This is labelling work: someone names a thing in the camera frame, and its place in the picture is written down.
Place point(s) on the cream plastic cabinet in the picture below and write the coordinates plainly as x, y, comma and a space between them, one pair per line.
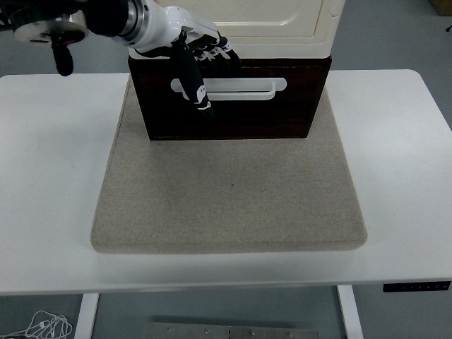
282, 39

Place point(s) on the white table leg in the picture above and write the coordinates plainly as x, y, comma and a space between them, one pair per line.
351, 314
86, 318

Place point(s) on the cardboard box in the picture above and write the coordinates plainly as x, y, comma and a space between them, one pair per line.
443, 6

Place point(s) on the dark wooden drawer housing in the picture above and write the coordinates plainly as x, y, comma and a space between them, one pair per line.
132, 74

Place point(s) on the black table control panel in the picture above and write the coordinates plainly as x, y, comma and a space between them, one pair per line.
416, 286

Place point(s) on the beige felt mat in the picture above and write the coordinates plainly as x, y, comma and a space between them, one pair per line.
229, 197

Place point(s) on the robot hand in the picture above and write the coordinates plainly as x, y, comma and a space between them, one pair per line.
162, 24

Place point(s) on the dark wooden drawer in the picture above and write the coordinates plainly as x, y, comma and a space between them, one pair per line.
265, 116

